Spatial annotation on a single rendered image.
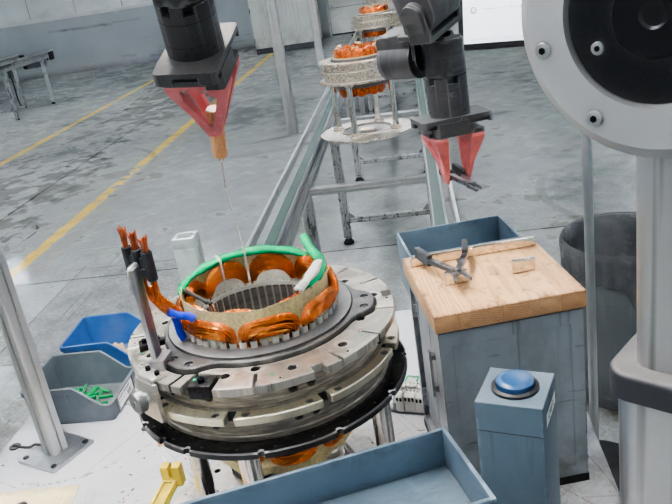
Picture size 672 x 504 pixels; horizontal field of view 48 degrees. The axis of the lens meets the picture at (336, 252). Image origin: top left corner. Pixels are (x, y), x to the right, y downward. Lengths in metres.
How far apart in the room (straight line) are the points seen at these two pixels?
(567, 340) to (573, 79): 0.57
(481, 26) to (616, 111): 1.38
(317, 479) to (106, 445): 0.71
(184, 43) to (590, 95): 0.42
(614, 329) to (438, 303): 1.55
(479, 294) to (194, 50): 0.46
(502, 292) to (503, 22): 0.95
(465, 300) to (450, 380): 0.10
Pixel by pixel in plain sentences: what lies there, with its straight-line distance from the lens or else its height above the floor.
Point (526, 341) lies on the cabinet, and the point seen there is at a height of 1.01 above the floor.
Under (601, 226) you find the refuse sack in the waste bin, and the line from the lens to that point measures 2.67.
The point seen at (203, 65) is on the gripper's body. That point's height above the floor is 1.40.
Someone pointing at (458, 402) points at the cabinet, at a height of 0.94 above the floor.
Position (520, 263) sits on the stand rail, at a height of 1.08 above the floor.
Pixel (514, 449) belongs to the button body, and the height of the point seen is 0.98.
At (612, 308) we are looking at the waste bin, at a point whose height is 0.38.
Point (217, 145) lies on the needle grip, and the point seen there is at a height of 1.31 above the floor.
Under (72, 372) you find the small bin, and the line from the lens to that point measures 1.56.
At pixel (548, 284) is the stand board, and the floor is 1.07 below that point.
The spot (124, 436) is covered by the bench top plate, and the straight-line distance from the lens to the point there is 1.37.
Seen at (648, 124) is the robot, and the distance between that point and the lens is 0.45.
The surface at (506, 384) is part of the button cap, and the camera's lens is 0.82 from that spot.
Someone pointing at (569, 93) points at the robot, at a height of 1.39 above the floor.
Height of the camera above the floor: 1.48
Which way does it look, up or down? 21 degrees down
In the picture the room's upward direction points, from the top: 9 degrees counter-clockwise
